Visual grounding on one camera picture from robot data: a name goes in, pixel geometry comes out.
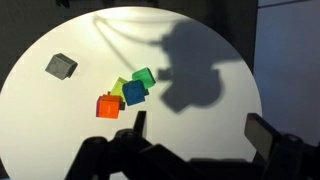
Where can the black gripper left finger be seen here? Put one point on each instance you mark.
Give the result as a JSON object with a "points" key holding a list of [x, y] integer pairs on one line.
{"points": [[140, 122]]}

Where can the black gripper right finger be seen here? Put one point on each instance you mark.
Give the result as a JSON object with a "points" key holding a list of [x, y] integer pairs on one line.
{"points": [[260, 134]]}

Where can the gray block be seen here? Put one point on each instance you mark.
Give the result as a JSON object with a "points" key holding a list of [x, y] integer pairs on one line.
{"points": [[61, 66]]}

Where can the blue block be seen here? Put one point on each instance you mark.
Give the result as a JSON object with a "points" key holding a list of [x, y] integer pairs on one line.
{"points": [[133, 92]]}

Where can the orange block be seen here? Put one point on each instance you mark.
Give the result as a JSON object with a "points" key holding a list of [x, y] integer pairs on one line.
{"points": [[108, 106]]}

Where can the yellow-green block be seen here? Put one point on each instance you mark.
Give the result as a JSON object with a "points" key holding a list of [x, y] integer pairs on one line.
{"points": [[117, 88]]}

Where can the green block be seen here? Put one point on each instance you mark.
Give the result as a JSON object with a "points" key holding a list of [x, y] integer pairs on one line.
{"points": [[145, 76]]}

